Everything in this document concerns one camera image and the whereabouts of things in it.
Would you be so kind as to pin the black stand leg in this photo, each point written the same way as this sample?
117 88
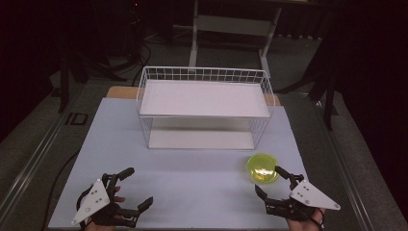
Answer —
327 109
64 89

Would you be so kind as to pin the person's right hand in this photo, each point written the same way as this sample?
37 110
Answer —
304 225

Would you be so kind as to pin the metal floor rail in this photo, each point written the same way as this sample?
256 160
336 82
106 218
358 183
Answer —
348 173
32 162

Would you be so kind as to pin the black floor bracket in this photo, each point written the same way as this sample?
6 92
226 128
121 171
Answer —
77 119

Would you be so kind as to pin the person's left hand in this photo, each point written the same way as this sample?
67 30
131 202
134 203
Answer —
119 199

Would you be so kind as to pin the green translucent bowl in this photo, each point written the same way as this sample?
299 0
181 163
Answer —
261 166

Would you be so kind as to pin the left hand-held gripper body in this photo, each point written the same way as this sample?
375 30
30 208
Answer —
93 200

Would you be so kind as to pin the white metal stand frame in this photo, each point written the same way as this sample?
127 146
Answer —
234 25

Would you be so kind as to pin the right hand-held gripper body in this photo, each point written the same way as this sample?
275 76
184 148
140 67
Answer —
312 197

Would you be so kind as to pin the pale blue table mat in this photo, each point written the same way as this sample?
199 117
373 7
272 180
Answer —
192 179

